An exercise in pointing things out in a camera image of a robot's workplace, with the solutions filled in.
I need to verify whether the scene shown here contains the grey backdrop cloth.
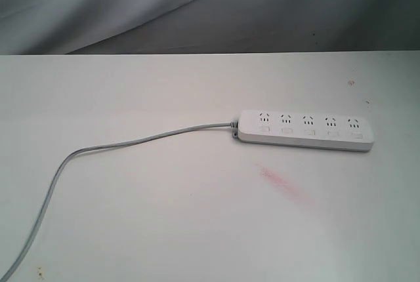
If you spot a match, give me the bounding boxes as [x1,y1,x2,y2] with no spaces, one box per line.
[1,0,419,54]

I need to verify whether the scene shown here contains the grey power cord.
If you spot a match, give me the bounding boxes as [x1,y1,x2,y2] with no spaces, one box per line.
[0,121,236,282]

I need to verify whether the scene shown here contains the white five-outlet power strip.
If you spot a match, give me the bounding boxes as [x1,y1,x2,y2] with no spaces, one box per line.
[235,110,375,152]

